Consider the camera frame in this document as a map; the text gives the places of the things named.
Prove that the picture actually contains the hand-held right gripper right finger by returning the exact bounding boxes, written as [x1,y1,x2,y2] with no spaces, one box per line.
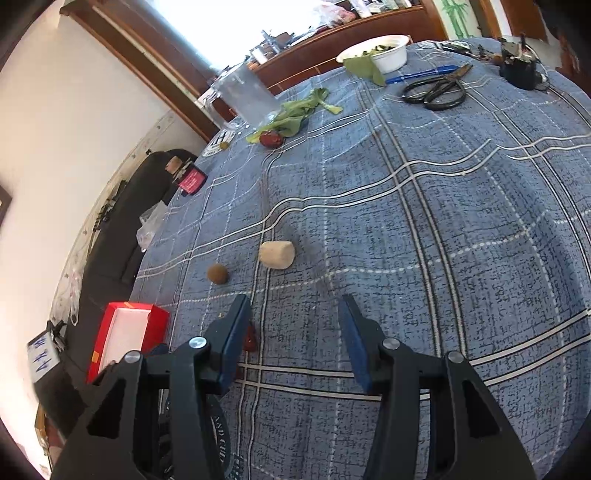
[338,293,536,480]

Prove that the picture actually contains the green leafy vegetable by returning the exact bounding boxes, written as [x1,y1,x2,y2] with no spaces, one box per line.
[246,88,345,144]

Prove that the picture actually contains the red flat packet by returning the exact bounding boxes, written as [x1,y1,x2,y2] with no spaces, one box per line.
[178,168,208,195]

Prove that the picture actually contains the bamboo wall print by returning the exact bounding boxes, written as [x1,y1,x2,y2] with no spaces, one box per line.
[438,0,476,38]

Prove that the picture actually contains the black device with cables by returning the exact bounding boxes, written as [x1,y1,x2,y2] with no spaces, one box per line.
[499,39,539,91]

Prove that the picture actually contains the green vegetable leaf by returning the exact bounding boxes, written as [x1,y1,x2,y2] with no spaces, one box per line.
[344,55,387,87]

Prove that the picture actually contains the black scissors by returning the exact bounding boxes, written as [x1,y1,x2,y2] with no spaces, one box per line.
[401,64,474,111]

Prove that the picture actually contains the blue pen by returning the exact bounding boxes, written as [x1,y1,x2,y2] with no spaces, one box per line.
[385,65,461,85]

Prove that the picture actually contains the black sofa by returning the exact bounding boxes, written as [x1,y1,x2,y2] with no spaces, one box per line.
[34,150,200,430]

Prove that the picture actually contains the white paper sign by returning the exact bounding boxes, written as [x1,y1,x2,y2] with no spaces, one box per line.
[27,330,62,385]

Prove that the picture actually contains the clear plastic bag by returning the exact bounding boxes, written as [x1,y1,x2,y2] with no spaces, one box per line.
[136,200,168,253]

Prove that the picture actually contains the white bowl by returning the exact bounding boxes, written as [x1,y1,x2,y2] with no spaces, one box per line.
[336,34,410,75]

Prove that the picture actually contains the clear plastic pitcher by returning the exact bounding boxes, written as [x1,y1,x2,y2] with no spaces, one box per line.
[198,62,282,133]

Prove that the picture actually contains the red cardboard box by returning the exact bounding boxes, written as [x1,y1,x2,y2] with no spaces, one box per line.
[86,302,171,386]

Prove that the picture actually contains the blue plaid tablecloth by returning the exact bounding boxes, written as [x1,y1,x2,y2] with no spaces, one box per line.
[129,39,591,480]

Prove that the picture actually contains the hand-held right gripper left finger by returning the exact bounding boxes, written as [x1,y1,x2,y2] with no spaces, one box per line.
[51,293,253,480]

